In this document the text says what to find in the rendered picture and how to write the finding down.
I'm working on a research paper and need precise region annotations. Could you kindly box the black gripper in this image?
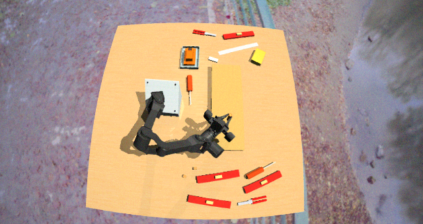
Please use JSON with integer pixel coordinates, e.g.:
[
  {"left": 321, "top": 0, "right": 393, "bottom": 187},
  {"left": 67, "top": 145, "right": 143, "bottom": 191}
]
[{"left": 204, "top": 109, "right": 235, "bottom": 142}]

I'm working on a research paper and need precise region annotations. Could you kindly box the orange-handled awl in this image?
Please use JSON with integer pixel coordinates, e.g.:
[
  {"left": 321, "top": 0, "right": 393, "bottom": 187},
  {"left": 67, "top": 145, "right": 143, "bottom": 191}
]
[
  {"left": 186, "top": 75, "right": 192, "bottom": 92},
  {"left": 246, "top": 167, "right": 266, "bottom": 179}
]

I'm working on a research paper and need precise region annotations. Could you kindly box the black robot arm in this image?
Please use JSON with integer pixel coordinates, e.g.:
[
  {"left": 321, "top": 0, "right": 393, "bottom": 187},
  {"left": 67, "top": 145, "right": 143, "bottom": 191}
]
[{"left": 134, "top": 91, "right": 226, "bottom": 158}]

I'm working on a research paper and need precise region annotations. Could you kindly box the tan rectangular wooden panel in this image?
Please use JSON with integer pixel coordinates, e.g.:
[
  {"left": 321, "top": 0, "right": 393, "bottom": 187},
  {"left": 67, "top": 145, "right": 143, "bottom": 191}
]
[{"left": 211, "top": 64, "right": 245, "bottom": 151}]

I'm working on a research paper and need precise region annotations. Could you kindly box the white flat bar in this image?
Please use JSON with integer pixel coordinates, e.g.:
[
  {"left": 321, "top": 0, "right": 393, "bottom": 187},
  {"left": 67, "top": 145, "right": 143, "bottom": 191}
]
[{"left": 218, "top": 43, "right": 258, "bottom": 55}]

